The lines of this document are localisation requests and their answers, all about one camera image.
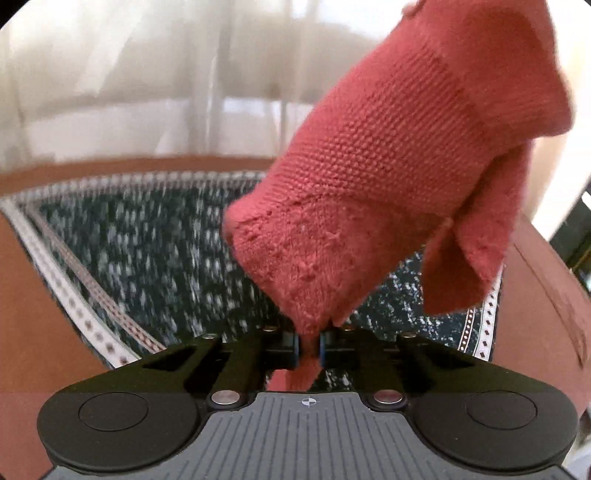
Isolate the pink knitted sweater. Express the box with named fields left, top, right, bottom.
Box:
left=223, top=1, right=573, bottom=391

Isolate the dark patterned table mat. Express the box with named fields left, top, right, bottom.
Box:
left=0, top=169, right=504, bottom=371

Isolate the white chair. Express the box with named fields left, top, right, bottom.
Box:
left=1, top=1, right=400, bottom=172

